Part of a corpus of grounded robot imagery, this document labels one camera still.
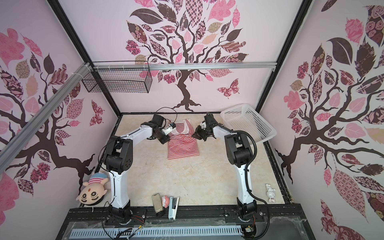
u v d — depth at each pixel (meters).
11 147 0.51
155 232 0.70
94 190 0.74
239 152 0.59
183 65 0.94
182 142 1.00
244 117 1.16
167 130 0.92
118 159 0.55
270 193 0.79
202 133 0.92
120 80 1.21
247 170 0.60
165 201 0.74
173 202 0.76
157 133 0.80
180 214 0.76
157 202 0.75
